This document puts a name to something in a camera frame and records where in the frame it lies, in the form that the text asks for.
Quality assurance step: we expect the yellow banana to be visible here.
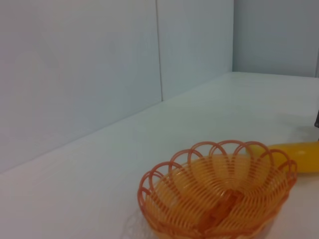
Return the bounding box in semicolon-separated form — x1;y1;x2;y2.
245;140;319;174

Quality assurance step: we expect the orange plastic wire basket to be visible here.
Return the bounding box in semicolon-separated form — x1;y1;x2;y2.
137;140;299;239

